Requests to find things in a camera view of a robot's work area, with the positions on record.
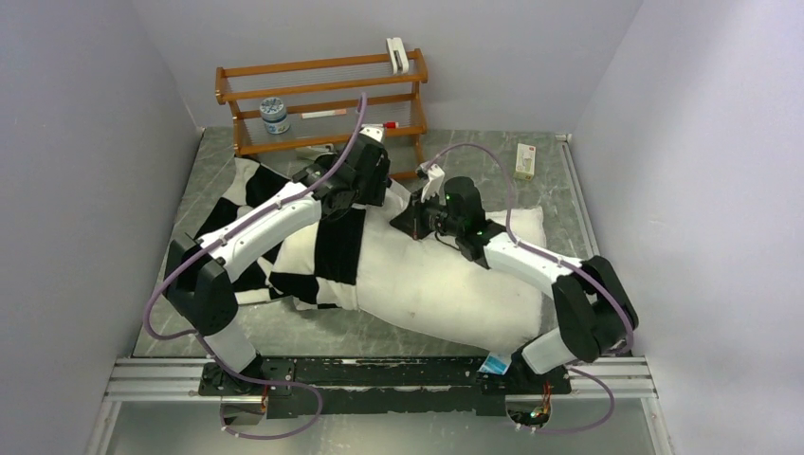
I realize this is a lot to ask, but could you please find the black white checkered pillowcase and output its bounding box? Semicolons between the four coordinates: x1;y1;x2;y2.
194;156;410;312

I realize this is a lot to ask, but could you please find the white clip on rack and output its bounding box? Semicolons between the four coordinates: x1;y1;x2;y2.
386;37;410;75

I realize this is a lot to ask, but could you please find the white marker pink cap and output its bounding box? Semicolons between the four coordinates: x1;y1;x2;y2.
300;108;348;119

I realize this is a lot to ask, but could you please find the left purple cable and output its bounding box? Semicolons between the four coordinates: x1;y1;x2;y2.
141;91;370;386

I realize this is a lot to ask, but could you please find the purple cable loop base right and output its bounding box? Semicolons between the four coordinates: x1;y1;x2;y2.
505;366;616;435

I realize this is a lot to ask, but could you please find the white pillow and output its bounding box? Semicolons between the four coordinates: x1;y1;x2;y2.
356;183;556;355

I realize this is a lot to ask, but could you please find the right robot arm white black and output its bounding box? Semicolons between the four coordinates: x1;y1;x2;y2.
390;176;639;374

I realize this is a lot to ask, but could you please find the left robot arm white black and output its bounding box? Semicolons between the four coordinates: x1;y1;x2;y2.
162;125;390;379

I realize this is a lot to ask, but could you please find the green white stapler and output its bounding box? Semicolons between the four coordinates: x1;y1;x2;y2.
295;143;335;161

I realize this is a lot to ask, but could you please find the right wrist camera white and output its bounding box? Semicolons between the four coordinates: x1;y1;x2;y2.
416;162;445;203

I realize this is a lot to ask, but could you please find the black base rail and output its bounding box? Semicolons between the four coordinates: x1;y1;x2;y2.
197;355;572;416

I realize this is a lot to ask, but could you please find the small white green box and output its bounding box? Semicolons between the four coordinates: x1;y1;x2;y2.
513;143;537;181

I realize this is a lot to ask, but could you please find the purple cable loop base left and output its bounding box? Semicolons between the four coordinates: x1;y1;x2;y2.
218;379;324;442

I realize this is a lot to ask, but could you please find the wooden shelf rack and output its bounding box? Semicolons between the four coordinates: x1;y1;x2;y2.
214;48;429;179

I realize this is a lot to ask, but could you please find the blue pillow tag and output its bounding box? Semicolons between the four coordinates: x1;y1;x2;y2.
479;353;512;375

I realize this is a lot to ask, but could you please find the blue white round jar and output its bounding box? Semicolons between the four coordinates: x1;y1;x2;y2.
259;97;290;135

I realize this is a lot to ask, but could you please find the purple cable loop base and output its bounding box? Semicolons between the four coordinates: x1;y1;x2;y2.
505;366;616;435
218;379;324;442

